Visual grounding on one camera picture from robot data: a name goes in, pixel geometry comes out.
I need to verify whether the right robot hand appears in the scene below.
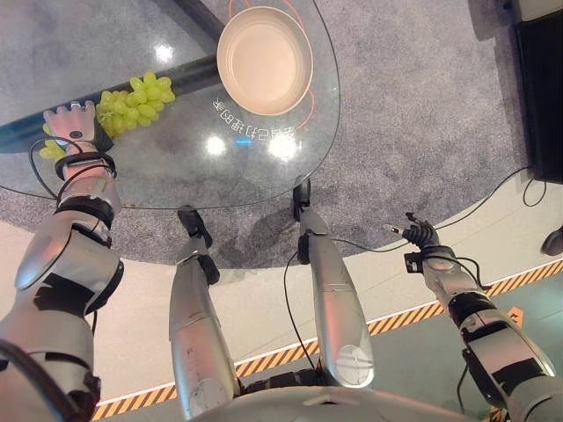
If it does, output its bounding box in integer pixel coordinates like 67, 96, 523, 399
382, 211, 442, 251

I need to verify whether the black leg cable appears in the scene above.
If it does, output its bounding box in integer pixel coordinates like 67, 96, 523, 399
282, 236, 323, 371

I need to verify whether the grey carpet rug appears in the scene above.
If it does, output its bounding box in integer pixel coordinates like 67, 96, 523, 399
0, 0, 536, 270

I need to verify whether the beige round plate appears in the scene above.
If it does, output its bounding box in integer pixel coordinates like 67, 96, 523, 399
216, 5, 315, 117

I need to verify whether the green grape bunch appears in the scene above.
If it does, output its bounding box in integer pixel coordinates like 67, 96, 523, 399
39, 71, 176, 161

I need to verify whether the grey furniture piece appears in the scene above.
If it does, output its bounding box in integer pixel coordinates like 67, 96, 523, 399
466, 0, 563, 43

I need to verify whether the left silver robot leg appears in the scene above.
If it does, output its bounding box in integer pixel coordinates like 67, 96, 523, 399
168, 206, 242, 421

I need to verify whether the right silver robot leg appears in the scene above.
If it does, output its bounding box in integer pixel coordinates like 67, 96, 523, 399
291, 175, 376, 390

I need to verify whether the yellow black hazard tape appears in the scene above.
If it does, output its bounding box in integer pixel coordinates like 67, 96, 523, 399
90, 258, 563, 421

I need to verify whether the silver robot leg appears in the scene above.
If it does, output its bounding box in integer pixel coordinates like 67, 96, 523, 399
291, 175, 376, 390
168, 206, 242, 421

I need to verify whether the black floor cable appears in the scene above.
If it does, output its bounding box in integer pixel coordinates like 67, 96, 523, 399
329, 164, 549, 255

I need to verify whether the black cabinet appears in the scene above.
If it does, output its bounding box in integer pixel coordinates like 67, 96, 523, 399
513, 18, 563, 186

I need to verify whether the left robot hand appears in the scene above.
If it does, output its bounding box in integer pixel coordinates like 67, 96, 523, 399
42, 100, 114, 156

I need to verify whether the silver robot torso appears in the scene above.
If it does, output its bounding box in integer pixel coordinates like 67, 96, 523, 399
193, 384, 489, 422

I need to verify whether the person's shoe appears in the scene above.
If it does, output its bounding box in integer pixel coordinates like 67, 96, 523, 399
540, 228, 563, 258

